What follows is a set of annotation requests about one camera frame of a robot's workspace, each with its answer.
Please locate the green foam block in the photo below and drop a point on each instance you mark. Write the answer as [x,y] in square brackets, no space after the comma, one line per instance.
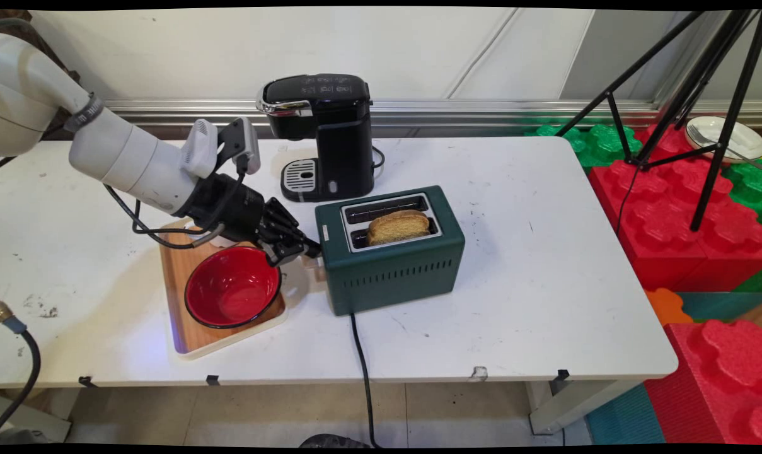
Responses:
[749,186]
[598,142]

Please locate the white table leg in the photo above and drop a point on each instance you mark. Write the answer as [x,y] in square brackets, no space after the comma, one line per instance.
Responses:
[34,422]
[570,407]

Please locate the brown toast slice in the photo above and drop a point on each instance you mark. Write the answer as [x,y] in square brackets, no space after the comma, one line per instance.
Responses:
[398,227]

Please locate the black coffee machine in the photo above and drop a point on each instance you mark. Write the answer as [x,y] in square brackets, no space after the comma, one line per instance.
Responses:
[336,139]

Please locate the orange foam piece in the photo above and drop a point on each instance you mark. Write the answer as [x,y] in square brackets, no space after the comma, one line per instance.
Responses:
[665,306]

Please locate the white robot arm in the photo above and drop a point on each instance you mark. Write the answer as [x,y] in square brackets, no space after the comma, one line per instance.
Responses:
[128,161]

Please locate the white plate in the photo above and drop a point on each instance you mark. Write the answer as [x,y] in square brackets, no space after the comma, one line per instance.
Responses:
[708,132]

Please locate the green toaster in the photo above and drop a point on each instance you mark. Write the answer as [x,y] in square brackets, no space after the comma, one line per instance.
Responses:
[393,277]

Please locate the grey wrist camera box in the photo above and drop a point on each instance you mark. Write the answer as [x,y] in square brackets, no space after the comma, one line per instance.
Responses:
[248,142]

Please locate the black tripod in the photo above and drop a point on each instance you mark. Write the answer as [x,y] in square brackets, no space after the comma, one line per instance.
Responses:
[724,126]

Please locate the red enamel bowl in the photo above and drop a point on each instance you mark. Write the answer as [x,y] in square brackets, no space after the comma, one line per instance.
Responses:
[232,290]

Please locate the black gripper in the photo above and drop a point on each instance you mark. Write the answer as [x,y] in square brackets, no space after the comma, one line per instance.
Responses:
[229,208]

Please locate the wooden serving tray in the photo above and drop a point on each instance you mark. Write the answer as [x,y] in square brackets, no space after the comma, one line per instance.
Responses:
[179,309]

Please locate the black table edge clip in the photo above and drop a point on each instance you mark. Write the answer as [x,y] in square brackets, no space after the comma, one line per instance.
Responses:
[86,381]
[212,380]
[561,374]

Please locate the teal foam mat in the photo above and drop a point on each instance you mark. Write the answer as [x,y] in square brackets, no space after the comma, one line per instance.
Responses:
[626,419]

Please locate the wooden toaster lever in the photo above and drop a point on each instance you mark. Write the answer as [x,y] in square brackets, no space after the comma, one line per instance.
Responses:
[311,263]

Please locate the large red foam block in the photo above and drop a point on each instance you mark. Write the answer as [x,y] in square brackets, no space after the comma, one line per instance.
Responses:
[664,233]

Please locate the clear tape piece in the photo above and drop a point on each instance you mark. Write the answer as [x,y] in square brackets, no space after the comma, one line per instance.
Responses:
[478,372]

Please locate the aluminium wall rail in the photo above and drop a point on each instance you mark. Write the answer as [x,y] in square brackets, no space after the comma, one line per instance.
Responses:
[481,112]

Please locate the dark round object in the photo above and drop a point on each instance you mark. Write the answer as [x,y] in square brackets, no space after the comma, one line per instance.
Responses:
[333,441]

